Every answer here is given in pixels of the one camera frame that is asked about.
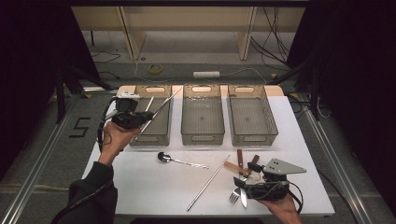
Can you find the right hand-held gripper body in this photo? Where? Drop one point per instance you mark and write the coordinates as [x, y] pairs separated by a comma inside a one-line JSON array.
[[280, 166]]

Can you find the white power strip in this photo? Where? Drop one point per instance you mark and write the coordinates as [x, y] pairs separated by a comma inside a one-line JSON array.
[[206, 74]]

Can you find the black stand legs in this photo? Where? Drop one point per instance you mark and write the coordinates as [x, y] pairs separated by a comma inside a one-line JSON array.
[[315, 93], [60, 99]]

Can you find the person's right hand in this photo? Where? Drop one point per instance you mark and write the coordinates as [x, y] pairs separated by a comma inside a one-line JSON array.
[[285, 213]]

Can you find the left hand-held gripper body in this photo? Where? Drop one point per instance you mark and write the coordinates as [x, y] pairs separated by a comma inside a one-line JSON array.
[[127, 116]]

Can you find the yellow tape roll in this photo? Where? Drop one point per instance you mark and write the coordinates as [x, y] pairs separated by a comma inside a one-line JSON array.
[[149, 69]]

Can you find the beige wooden desk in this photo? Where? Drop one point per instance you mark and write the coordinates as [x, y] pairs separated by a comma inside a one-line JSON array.
[[186, 18]]

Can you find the metal floor rail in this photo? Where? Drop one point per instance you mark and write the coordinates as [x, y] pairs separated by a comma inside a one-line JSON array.
[[37, 168], [336, 161]]

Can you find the metal chopstick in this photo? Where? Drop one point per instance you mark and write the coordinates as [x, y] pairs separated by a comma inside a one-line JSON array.
[[208, 183], [168, 101]]

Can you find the person's left hand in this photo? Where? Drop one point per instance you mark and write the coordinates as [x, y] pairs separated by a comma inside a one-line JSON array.
[[116, 140]]

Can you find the grey mesh basket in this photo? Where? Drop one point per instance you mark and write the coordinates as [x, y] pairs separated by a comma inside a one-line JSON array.
[[158, 127], [202, 116], [250, 116]]

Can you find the black curtain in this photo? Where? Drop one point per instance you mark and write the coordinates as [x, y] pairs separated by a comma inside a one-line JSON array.
[[31, 77], [358, 77]]

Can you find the white table sheet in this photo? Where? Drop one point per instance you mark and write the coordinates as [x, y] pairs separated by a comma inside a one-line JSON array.
[[155, 193]]

